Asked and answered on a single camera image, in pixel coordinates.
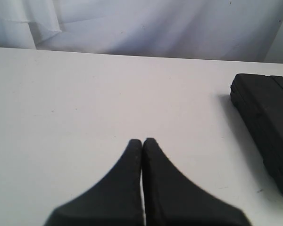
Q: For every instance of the black plastic tool case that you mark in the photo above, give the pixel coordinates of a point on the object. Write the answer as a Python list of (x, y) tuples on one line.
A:
[(259, 101)]

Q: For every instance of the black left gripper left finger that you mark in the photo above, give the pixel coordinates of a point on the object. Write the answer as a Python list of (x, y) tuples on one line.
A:
[(114, 201)]

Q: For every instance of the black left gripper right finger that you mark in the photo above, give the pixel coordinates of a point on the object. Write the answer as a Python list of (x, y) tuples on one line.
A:
[(171, 199)]

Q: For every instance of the white backdrop curtain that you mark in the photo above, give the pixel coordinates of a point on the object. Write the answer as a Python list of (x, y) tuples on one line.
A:
[(238, 30)]

